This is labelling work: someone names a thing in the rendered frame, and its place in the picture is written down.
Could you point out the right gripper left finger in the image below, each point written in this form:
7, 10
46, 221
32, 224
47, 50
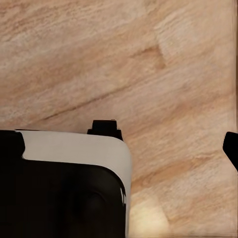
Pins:
12, 148

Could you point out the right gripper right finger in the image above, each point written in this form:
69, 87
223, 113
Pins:
230, 147

